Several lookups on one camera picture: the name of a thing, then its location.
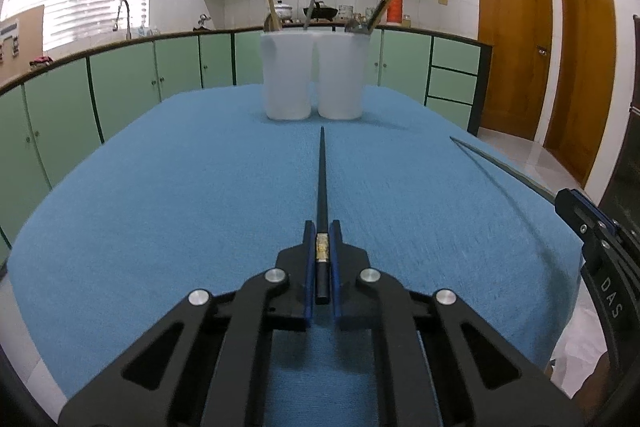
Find green base cabinets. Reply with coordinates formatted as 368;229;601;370
0;24;493;253

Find white plastic container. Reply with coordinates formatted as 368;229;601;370
314;29;371;120
259;29;317;122

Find black chopstick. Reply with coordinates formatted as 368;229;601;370
449;135;558;204
314;126;332;305

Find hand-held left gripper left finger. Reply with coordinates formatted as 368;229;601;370
59;219;317;427

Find cardboard box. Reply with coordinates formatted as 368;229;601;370
0;5;45;82

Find person's right forearm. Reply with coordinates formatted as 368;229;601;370
572;352;615;414

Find white plastic bag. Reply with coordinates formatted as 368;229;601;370
550;302;601;400

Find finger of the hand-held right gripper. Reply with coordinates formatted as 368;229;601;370
575;189;640;258
555;188;609;253

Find wooden door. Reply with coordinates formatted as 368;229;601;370
475;0;551;142
543;0;618;188

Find black wok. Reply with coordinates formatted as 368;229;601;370
302;0;340;20

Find blue table cloth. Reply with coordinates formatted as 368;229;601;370
5;82;596;427

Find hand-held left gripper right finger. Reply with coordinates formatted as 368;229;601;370
327;219;586;427

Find metal faucet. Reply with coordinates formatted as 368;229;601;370
116;0;133;40

